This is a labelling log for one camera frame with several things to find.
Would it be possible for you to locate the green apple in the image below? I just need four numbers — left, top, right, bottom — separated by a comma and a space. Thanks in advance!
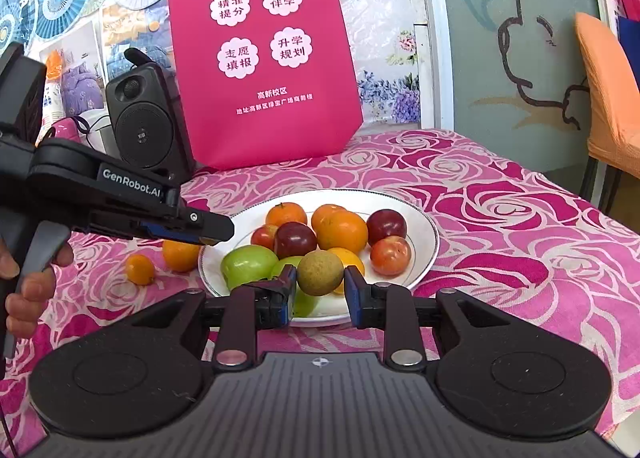
220, 244, 278, 290
269, 255, 321, 318

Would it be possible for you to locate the large orange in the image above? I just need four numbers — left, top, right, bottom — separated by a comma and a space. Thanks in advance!
162, 240, 201, 273
316, 210, 368, 254

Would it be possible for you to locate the red orange apple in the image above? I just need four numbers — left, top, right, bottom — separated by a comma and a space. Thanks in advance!
370, 236, 411, 277

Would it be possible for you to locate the brown longan fruit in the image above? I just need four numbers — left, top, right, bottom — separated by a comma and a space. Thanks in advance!
297, 250, 344, 296

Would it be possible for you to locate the small red apple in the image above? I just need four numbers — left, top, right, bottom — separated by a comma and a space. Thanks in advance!
250, 225, 278, 251

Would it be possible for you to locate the dark red apple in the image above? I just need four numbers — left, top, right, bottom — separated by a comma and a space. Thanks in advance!
274, 222, 318, 259

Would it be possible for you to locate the small orange kumquat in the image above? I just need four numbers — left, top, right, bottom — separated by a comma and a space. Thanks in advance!
125, 254, 155, 287

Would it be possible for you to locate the small yellow orange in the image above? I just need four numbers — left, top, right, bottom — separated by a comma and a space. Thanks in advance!
329, 248, 366, 276

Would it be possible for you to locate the person's left hand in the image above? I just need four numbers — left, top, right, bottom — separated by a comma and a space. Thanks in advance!
1, 238, 74, 339

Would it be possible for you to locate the white ceramic plate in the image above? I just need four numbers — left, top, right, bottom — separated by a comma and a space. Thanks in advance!
198, 189, 439, 328

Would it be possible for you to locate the pink thermos bottle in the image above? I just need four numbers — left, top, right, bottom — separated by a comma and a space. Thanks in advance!
37, 117, 90, 144

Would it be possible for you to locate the mandarin with green stem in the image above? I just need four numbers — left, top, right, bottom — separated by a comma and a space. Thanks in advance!
265, 202, 307, 227

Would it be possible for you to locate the large orange on plate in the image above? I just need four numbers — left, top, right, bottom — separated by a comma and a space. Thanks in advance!
316, 210, 368, 254

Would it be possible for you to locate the dark red plum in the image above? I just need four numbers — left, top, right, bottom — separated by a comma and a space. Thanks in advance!
367, 209, 407, 247

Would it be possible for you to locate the small mandarin behind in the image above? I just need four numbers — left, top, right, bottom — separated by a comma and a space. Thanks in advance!
311, 203, 344, 231

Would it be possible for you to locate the black speaker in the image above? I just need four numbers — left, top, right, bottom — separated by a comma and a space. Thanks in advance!
105, 47, 196, 185

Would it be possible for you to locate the blue paper fan left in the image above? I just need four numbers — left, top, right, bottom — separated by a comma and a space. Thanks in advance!
0, 0, 39, 54

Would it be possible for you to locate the pink rose tablecloth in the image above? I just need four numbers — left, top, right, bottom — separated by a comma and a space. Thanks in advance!
1, 130, 639, 454

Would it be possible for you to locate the pink tote bag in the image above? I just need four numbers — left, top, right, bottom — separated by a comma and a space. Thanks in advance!
168, 0, 362, 171

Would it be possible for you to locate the orange chair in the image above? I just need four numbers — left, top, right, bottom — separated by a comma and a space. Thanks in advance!
575, 12, 639, 200

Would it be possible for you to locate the blue bag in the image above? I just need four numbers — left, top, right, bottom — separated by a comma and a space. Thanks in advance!
617, 17, 640, 86

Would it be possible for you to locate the black cable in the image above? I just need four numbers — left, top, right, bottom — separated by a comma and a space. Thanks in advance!
69, 114, 120, 159

